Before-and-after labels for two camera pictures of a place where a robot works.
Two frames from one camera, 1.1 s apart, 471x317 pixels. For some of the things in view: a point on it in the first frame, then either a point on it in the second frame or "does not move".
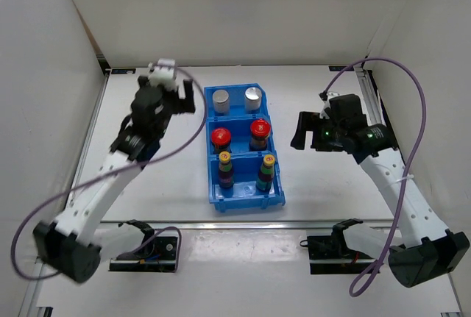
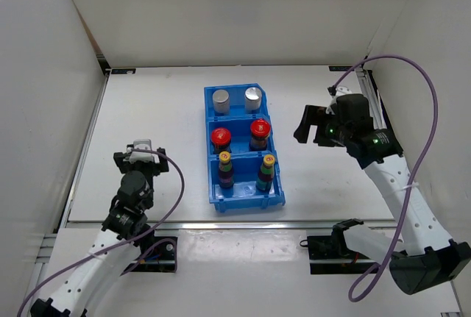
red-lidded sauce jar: x=221 y=139 does not move
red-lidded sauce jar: x=260 y=134 does not move
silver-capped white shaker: x=221 y=101 does not move
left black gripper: x=182 y=105 to x=126 y=165
